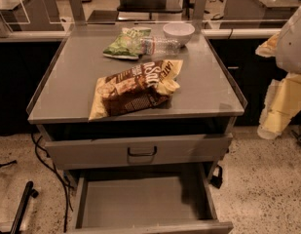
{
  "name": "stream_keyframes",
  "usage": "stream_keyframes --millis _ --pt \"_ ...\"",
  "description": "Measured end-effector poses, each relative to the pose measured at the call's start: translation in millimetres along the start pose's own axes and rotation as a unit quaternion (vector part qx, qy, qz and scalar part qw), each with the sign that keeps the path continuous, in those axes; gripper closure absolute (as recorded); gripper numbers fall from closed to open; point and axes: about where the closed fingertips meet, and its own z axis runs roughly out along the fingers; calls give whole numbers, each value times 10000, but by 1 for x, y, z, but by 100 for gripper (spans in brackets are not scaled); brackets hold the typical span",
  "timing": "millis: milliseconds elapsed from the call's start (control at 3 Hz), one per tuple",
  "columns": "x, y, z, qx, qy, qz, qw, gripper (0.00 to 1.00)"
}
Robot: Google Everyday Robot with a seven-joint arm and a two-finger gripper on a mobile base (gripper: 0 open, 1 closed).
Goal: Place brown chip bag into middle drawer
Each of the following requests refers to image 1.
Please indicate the grey open middle drawer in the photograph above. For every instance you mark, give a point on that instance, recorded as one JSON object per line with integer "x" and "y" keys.
{"x": 162, "y": 199}

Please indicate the brown chip bag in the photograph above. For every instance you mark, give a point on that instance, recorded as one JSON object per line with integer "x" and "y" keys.
{"x": 143, "y": 86}

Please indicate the white bowl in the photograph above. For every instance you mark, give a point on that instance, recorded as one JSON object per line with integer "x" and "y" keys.
{"x": 180, "y": 31}

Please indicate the grey top drawer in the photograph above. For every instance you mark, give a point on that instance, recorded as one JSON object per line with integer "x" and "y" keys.
{"x": 112, "y": 152}

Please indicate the black stand leg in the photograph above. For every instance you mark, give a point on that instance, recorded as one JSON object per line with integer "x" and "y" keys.
{"x": 28, "y": 192}

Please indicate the black drawer handle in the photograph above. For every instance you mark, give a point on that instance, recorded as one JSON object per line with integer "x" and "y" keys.
{"x": 139, "y": 152}

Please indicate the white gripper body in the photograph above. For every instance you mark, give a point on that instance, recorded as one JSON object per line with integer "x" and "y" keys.
{"x": 292, "y": 44}

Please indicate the grey drawer cabinet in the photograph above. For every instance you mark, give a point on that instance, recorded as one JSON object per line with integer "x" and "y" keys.
{"x": 208, "y": 101}

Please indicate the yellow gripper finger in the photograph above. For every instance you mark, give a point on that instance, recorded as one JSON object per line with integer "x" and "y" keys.
{"x": 282, "y": 103}
{"x": 269, "y": 47}

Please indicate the clear plastic water bottle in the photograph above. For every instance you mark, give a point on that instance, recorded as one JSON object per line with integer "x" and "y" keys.
{"x": 159, "y": 46}

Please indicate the green chip bag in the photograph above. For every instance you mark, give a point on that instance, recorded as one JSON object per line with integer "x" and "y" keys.
{"x": 127, "y": 45}

